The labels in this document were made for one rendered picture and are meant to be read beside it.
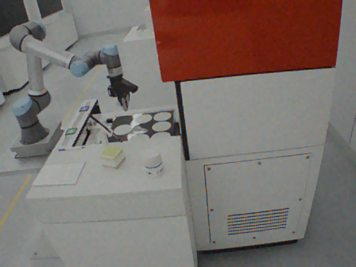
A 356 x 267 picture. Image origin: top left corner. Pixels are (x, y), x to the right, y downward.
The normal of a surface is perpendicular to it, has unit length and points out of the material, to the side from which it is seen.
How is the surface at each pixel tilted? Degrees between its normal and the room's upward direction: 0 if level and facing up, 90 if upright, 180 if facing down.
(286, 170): 90
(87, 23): 90
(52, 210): 90
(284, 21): 90
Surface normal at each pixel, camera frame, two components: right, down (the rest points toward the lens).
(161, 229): 0.01, 0.53
